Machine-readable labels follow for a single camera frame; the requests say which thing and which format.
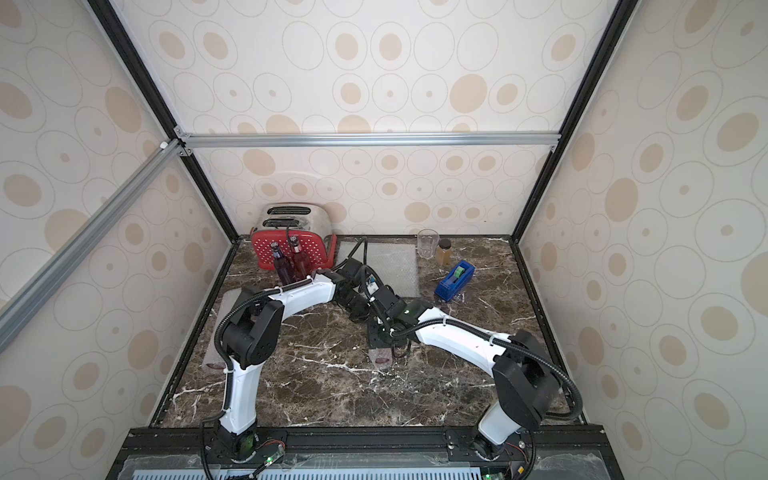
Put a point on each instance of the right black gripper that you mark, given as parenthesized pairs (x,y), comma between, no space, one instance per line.
(379,333)

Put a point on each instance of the red drink bottle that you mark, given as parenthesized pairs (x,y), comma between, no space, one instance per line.
(382,358)
(301,260)

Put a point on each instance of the blue tape dispenser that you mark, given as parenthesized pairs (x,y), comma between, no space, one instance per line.
(455,281)

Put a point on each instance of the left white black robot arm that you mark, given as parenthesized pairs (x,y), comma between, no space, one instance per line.
(247,336)

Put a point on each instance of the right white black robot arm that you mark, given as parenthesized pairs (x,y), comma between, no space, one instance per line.
(529,386)

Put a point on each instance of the red perforated plastic basket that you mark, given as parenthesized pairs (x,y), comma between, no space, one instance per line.
(320,250)

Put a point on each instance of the red drink bottle back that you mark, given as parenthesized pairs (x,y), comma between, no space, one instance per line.
(301,260)

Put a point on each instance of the purple drink bottle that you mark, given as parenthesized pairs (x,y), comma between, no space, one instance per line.
(282,264)

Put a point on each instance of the silver toaster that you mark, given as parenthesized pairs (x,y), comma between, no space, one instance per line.
(295,216)

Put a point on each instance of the clear drinking glass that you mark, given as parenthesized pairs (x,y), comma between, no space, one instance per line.
(427,242)

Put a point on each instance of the brown spice jar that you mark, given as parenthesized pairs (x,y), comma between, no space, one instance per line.
(443,252)

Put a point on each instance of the horizontal aluminium bar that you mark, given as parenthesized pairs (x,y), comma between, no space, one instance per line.
(359,140)

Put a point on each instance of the left diagonal aluminium bar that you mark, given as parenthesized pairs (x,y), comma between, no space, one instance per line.
(22,308)

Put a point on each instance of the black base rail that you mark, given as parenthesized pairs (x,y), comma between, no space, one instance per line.
(552,452)

